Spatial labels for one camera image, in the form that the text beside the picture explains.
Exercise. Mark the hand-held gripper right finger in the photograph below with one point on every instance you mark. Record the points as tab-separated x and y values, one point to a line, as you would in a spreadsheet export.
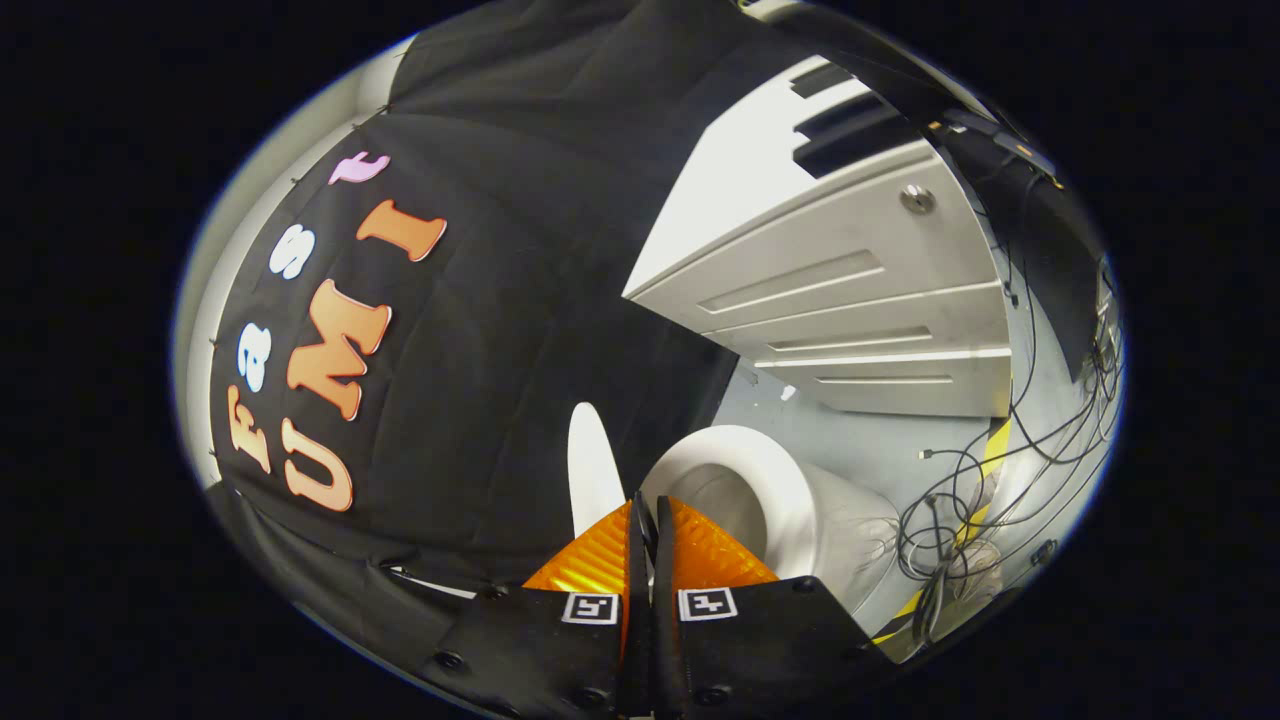
760	650

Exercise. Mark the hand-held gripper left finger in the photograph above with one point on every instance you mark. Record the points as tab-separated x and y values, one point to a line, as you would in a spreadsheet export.
540	650

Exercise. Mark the white toilet lid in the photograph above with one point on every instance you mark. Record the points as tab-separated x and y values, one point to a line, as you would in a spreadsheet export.
592	470

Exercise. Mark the white toilet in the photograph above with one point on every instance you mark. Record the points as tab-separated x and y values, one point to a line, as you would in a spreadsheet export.
790	490

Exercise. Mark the black backdrop cloth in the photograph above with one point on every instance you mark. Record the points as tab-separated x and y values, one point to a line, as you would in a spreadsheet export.
500	350

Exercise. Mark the yellow black floor tape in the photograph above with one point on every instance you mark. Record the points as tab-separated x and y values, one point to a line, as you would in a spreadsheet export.
995	450

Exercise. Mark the white drawer cabinet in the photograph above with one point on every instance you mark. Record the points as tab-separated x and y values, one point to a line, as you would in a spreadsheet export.
850	250

